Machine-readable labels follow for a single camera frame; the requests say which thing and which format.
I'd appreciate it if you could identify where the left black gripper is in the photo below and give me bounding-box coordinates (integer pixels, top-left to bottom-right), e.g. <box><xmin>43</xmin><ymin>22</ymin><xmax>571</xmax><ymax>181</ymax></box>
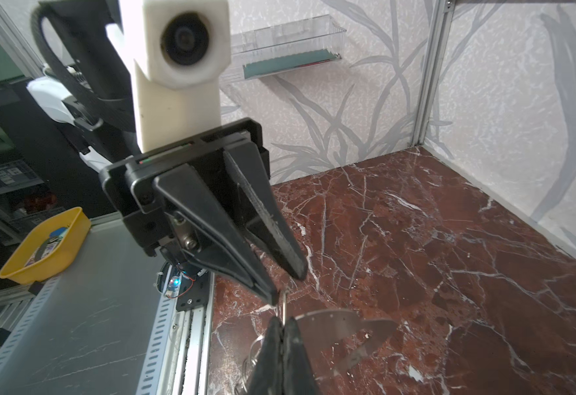
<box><xmin>100</xmin><ymin>118</ymin><xmax>308</xmax><ymax>305</ymax></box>

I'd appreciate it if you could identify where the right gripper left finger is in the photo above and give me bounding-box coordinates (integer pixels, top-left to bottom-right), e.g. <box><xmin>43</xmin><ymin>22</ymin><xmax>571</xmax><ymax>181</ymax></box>
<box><xmin>246</xmin><ymin>317</ymin><xmax>283</xmax><ymax>395</ymax></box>

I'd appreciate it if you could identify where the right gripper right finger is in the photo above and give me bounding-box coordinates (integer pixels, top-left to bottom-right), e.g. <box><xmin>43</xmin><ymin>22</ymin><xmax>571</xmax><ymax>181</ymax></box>
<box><xmin>282</xmin><ymin>318</ymin><xmax>321</xmax><ymax>395</ymax></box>

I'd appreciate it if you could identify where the key with green tag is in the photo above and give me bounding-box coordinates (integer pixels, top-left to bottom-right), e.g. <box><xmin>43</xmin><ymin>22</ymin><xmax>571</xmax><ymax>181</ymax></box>
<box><xmin>235</xmin><ymin>290</ymin><xmax>287</xmax><ymax>394</ymax></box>

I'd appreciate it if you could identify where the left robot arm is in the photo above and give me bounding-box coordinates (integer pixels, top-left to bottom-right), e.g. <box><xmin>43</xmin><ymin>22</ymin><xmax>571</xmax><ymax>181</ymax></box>
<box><xmin>31</xmin><ymin>1</ymin><xmax>309</xmax><ymax>305</ymax></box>

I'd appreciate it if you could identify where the small circuit board left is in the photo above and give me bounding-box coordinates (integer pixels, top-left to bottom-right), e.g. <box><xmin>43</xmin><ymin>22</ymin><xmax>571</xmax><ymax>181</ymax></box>
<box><xmin>155</xmin><ymin>263</ymin><xmax>196</xmax><ymax>300</ymax></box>

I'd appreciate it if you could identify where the yellow bin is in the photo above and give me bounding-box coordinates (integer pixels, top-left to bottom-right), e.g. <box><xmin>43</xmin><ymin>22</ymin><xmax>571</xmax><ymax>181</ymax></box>
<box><xmin>0</xmin><ymin>207</ymin><xmax>91</xmax><ymax>285</ymax></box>

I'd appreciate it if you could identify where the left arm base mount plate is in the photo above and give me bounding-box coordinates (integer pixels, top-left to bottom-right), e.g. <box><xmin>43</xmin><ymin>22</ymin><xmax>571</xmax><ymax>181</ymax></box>
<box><xmin>174</xmin><ymin>269</ymin><xmax>212</xmax><ymax>312</ymax></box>

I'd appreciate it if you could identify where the aluminium mounting rail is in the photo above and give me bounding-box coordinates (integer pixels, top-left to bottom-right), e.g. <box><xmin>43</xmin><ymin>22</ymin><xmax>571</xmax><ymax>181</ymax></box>
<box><xmin>136</xmin><ymin>273</ymin><xmax>215</xmax><ymax>394</ymax></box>

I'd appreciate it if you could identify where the clear plastic wall tray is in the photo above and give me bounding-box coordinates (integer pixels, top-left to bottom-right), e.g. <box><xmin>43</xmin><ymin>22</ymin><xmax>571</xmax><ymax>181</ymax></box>
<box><xmin>220</xmin><ymin>15</ymin><xmax>346</xmax><ymax>86</ymax></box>

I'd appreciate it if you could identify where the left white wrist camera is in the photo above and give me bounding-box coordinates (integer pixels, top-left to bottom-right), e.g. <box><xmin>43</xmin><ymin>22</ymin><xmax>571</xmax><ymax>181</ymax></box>
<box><xmin>106</xmin><ymin>1</ymin><xmax>231</xmax><ymax>152</ymax></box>

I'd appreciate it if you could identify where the aluminium frame corner post left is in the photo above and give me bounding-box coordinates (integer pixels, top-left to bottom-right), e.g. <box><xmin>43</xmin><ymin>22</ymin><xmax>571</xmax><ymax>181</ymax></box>
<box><xmin>411</xmin><ymin>0</ymin><xmax>456</xmax><ymax>146</ymax></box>

